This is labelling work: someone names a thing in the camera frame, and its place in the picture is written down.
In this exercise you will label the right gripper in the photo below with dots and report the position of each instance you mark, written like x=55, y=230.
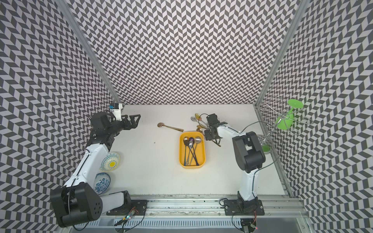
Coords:
x=207, y=136

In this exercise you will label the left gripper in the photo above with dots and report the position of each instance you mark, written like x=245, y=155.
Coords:
x=133, y=124

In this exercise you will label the rainbow gold spoon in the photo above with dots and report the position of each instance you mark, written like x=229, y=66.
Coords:
x=199, y=120

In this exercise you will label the silver teaspoon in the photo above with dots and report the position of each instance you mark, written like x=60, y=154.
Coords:
x=194, y=119

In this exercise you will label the plain silver spoon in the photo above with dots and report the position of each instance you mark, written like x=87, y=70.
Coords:
x=197, y=141

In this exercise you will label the gold handled utensil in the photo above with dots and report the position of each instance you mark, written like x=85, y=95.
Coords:
x=170, y=127

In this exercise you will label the silver ornate spoon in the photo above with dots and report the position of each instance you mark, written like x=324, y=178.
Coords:
x=188, y=145

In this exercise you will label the yellow plastic storage box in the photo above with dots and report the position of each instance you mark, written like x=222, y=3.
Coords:
x=200, y=153

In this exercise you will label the pink blue handled spoon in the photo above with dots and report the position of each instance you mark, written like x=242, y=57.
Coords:
x=186, y=143

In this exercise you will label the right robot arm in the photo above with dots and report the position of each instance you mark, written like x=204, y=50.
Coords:
x=248, y=153

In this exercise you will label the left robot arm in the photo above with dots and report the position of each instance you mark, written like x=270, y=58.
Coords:
x=76, y=202

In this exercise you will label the yellow patterned plate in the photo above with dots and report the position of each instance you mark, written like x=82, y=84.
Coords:
x=110, y=162

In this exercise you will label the green metal cup rack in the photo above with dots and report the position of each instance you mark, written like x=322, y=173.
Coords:
x=285, y=120

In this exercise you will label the blue patterned bowl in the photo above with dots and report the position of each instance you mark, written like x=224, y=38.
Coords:
x=102, y=183

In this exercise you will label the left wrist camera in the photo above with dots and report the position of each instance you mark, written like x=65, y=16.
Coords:
x=116, y=110

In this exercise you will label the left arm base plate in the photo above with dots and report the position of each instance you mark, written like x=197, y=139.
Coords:
x=139, y=206

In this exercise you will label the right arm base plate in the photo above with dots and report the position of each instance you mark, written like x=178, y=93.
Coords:
x=250, y=208

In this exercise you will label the aluminium front rail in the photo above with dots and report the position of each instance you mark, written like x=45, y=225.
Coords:
x=194, y=206

